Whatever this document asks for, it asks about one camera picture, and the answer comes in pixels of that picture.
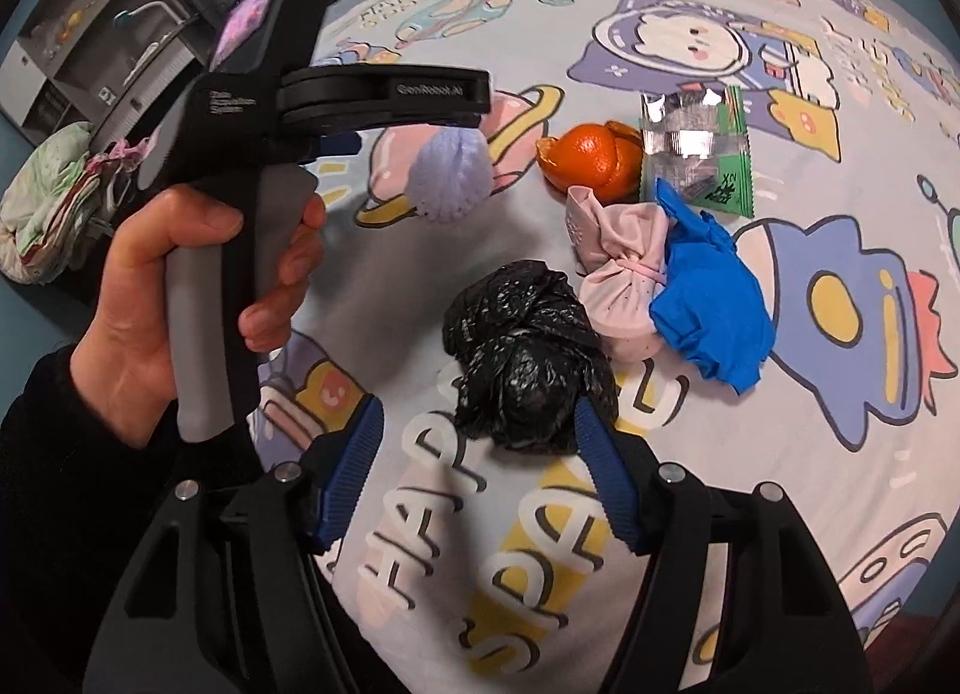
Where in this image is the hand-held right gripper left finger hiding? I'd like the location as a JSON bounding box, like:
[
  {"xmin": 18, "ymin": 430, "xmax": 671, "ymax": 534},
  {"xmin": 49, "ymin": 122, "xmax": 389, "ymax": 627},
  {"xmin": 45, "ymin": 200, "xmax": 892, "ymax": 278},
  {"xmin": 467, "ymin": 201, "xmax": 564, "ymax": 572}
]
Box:
[{"xmin": 82, "ymin": 398, "xmax": 385, "ymax": 694}]

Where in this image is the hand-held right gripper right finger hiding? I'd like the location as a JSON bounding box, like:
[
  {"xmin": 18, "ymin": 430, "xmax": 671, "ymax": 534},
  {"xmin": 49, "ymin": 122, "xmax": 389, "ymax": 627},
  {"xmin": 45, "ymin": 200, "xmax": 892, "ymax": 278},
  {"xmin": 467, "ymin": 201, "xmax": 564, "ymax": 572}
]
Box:
[{"xmin": 576, "ymin": 398, "xmax": 875, "ymax": 694}]

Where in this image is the black plastic bag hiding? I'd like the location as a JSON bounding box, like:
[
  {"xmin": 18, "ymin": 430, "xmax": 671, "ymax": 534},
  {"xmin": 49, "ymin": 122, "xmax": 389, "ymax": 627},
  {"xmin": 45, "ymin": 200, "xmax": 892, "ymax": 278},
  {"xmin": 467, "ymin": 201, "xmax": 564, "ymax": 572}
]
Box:
[{"xmin": 442, "ymin": 259, "xmax": 620, "ymax": 456}]

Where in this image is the blue glove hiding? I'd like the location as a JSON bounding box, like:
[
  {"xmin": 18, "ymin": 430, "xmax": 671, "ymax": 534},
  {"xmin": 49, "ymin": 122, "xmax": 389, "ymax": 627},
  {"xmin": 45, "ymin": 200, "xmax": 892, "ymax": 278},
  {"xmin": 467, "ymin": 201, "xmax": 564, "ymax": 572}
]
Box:
[{"xmin": 649, "ymin": 176, "xmax": 773, "ymax": 395}]

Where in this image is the pink cloth bundle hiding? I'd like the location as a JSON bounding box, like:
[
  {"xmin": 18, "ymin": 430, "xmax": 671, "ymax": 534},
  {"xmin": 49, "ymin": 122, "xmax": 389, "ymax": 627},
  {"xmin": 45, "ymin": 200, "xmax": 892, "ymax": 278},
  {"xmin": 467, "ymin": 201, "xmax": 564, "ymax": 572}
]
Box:
[{"xmin": 566, "ymin": 185, "xmax": 668, "ymax": 363}]

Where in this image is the orange mandarin peel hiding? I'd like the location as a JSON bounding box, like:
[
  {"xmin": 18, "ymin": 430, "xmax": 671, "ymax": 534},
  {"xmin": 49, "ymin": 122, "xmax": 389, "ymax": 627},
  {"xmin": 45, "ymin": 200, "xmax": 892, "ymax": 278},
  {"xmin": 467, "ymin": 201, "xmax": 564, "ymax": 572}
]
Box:
[{"xmin": 535, "ymin": 120, "xmax": 644, "ymax": 204}]

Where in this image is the green and silver wrapper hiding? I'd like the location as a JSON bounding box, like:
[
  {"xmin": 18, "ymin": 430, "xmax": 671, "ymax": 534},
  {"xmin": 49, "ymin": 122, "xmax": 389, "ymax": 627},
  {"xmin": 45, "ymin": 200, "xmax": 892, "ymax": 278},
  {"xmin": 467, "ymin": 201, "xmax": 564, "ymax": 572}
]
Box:
[{"xmin": 639, "ymin": 85, "xmax": 755, "ymax": 219}]

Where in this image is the person's left forearm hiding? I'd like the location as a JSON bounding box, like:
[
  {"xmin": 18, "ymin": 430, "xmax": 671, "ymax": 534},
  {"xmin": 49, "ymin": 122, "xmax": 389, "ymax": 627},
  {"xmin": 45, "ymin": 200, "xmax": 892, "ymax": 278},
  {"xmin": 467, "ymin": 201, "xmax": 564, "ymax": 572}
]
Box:
[{"xmin": 0, "ymin": 345, "xmax": 263, "ymax": 665}]

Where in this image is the person's left hand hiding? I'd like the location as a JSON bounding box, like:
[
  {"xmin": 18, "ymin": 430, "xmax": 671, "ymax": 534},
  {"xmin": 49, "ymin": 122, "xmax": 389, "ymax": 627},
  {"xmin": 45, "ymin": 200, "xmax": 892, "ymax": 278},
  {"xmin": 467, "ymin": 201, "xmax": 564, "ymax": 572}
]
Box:
[{"xmin": 71, "ymin": 184, "xmax": 327, "ymax": 451}]

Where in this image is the bed with cartoon sheet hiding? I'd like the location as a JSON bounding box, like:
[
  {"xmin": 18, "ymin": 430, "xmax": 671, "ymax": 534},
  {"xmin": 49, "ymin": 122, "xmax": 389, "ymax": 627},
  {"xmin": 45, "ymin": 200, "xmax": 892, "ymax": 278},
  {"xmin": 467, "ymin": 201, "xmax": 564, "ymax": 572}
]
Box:
[{"xmin": 255, "ymin": 0, "xmax": 960, "ymax": 694}]

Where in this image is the pile of pale clothes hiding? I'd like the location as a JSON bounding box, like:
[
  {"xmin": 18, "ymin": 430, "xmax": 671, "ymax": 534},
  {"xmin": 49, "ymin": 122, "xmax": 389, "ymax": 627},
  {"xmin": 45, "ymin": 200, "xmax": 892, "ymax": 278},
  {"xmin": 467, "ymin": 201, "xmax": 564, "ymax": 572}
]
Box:
[{"xmin": 0, "ymin": 120, "xmax": 151, "ymax": 286}]

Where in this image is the grey wall shelf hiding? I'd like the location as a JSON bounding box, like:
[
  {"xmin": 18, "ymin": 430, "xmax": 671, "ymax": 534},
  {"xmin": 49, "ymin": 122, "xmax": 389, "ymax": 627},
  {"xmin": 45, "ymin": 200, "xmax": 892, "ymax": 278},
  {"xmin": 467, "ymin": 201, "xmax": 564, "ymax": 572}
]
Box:
[{"xmin": 0, "ymin": 0, "xmax": 211, "ymax": 148}]

